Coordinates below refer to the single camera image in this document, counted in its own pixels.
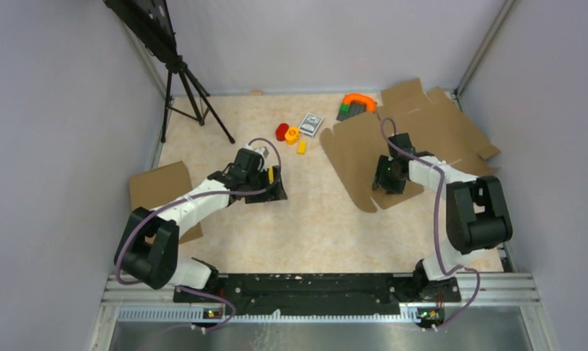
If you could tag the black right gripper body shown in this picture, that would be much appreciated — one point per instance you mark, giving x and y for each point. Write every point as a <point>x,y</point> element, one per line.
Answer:
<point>385,177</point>

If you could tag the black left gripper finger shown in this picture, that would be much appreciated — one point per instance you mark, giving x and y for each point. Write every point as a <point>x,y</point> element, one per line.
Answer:
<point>263,197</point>
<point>277,186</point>

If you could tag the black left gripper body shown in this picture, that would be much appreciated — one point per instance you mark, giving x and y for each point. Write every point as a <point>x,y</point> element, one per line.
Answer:
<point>257,181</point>

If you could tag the large cardboard box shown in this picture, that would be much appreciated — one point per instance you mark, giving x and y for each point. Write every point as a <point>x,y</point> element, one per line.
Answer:
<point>433,122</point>

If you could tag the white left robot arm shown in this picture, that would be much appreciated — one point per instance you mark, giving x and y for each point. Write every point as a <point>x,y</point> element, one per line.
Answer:
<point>148,252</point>

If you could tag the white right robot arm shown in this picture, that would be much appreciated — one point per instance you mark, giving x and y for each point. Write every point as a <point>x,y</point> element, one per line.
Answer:
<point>470,211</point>

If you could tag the blue playing card box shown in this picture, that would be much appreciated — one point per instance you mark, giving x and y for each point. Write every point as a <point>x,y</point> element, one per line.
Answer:
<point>310,124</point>

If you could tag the small folded cardboard box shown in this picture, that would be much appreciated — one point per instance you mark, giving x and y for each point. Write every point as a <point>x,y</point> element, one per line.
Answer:
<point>159,186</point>

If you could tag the red oval plastic block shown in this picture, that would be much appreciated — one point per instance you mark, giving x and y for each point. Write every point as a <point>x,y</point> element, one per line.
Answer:
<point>281,130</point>

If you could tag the yellow oval toy block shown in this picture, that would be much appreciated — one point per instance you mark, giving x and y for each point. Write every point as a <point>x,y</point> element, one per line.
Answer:
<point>292,135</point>

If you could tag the orange arch toy block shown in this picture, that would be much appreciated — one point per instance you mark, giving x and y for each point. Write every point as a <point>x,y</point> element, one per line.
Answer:
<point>370,103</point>

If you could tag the green small toy brick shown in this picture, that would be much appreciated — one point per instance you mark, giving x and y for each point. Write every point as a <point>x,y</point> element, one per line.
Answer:
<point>344,108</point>

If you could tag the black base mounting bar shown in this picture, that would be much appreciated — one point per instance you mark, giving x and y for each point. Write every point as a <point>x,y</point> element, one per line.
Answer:
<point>329,294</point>

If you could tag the black tripod stand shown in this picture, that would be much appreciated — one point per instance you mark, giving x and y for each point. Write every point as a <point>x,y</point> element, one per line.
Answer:
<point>151,23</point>

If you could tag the grey lego base plate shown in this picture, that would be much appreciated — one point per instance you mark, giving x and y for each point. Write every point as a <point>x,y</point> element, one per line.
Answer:
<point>355,109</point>

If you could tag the aluminium front rail frame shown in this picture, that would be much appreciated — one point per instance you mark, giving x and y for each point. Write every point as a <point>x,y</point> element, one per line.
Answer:
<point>492,291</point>

